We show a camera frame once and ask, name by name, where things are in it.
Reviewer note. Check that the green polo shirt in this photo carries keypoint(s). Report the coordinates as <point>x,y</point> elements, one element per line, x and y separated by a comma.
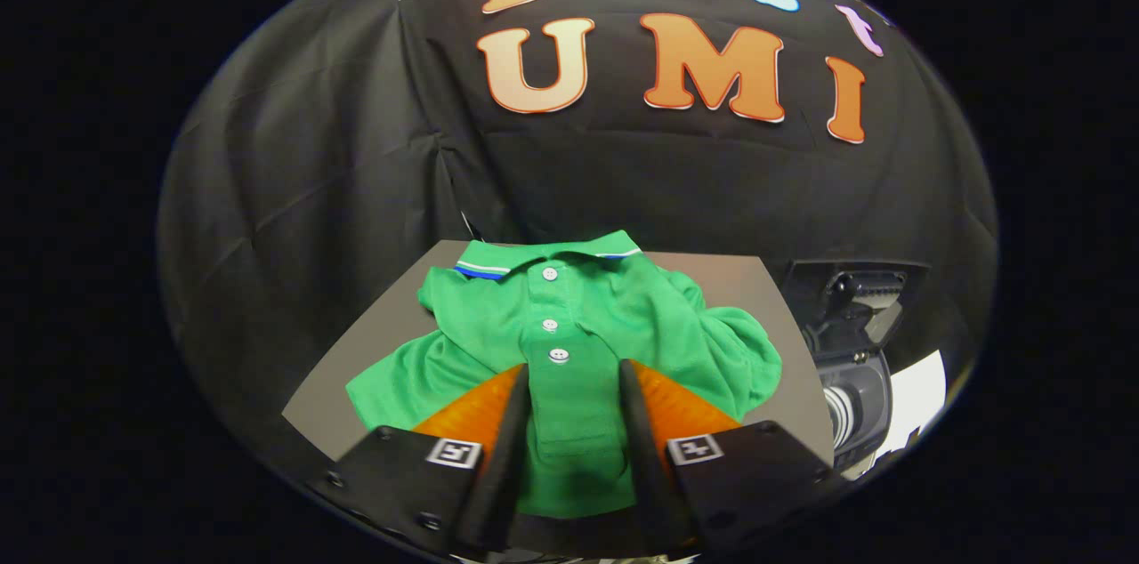
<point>583,306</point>

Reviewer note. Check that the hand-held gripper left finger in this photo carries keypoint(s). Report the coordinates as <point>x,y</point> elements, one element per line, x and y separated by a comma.
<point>507,457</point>

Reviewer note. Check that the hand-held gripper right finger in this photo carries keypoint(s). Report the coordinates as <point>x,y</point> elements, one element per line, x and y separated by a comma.
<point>645,457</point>

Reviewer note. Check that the grey washing machine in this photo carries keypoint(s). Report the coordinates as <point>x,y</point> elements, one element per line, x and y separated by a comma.
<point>859,395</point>

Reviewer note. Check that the dark transparent washing machine lid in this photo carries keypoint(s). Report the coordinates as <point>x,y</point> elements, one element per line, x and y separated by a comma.
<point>810,288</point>

